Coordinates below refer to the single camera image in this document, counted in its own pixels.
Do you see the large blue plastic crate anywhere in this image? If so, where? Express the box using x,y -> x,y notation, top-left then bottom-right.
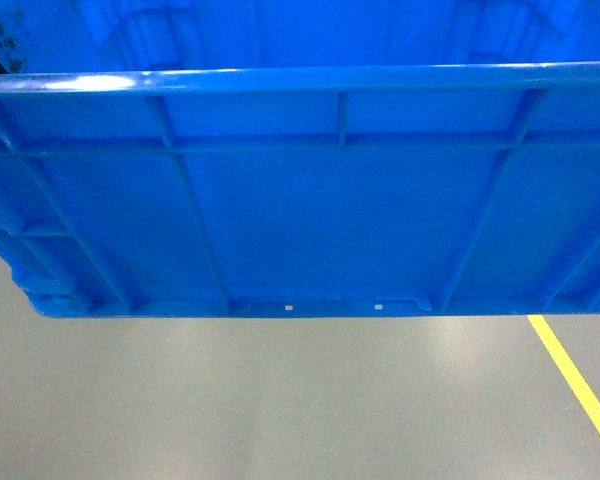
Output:
0,1 -> 600,318

